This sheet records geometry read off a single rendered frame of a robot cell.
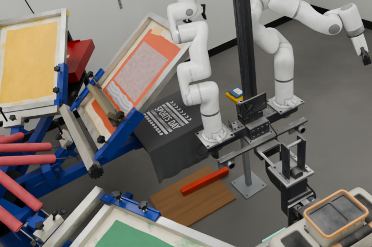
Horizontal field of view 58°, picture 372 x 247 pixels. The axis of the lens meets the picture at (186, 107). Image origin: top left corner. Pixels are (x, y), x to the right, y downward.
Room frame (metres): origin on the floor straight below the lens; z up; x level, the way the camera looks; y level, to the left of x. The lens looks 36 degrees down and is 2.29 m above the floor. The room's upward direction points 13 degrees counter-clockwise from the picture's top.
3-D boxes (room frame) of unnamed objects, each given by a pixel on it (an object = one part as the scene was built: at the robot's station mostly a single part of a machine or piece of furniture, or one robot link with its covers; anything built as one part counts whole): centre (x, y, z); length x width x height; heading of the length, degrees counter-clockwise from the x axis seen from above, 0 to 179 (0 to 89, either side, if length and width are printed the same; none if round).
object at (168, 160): (1.61, 0.08, 0.77); 0.46 x 0.09 x 0.36; 112
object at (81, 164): (1.59, 0.60, 0.89); 1.24 x 0.06 x 0.06; 112
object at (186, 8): (1.54, -0.08, 1.68); 0.21 x 0.15 x 0.16; 179
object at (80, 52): (2.77, 0.98, 1.06); 0.61 x 0.46 x 0.12; 172
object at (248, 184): (1.86, -0.37, 0.48); 0.22 x 0.22 x 0.96; 22
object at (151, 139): (1.78, 0.14, 0.95); 0.48 x 0.44 x 0.01; 112
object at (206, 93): (1.30, -0.10, 1.37); 0.13 x 0.10 x 0.16; 89
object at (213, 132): (1.29, -0.12, 1.21); 0.16 x 0.13 x 0.15; 17
